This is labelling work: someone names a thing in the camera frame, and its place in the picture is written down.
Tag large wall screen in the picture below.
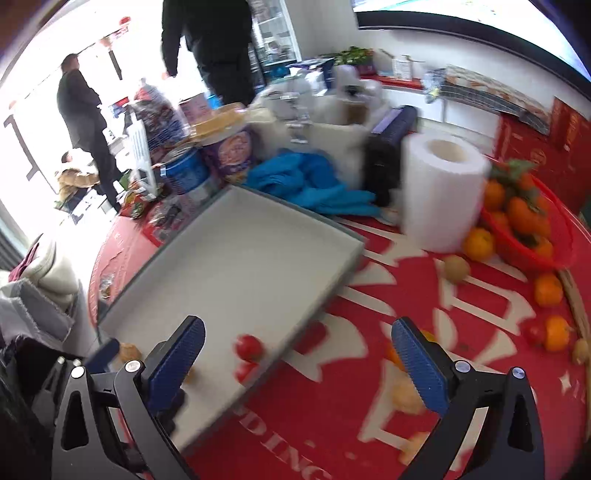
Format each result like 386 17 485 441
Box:
353 0 591 79

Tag clear wrapped snack packets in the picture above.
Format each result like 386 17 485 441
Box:
145 203 185 241

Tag white slotted plastic rack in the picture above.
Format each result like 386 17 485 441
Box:
124 111 155 195

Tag green red snack packet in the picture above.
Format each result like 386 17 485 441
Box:
117 182 158 217

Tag black electronic device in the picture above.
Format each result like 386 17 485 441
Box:
365 105 419 208

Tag grey shallow tray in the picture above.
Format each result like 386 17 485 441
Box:
95 185 365 455

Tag glass door display cabinet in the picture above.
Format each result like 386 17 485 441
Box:
252 0 296 65

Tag white paper towel roll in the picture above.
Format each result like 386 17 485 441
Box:
401 134 492 254

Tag small orange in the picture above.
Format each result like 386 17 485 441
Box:
544 316 573 352
463 227 496 261
385 329 437 371
534 272 565 308

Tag pile of leafy oranges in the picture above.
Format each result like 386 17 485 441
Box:
482 159 555 259

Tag purple cup with yellow lid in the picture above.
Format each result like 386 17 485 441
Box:
198 104 259 185

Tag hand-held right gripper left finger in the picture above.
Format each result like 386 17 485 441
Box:
50 315 207 480

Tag pink milk carton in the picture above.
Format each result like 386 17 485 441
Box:
178 92 215 127

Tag clear plastic snack bag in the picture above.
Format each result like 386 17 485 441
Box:
134 78 185 153

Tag yellow physalis fruit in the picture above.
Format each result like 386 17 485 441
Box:
392 376 426 415

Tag patterned flat box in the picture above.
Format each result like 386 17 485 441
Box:
429 65 555 134

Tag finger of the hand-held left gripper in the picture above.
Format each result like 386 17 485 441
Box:
85 338 122 370

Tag white open box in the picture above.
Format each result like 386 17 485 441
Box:
259 78 384 185

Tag green leafy plant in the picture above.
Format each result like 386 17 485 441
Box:
332 46 375 68

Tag grey cloth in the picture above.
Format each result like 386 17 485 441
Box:
0 277 77 342

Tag blue drink can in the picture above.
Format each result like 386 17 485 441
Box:
159 145 213 199

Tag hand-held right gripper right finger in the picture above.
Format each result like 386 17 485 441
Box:
390 316 546 480

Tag red gift box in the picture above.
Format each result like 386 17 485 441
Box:
494 97 591 217

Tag red plastic basket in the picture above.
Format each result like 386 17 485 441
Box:
480 173 575 271

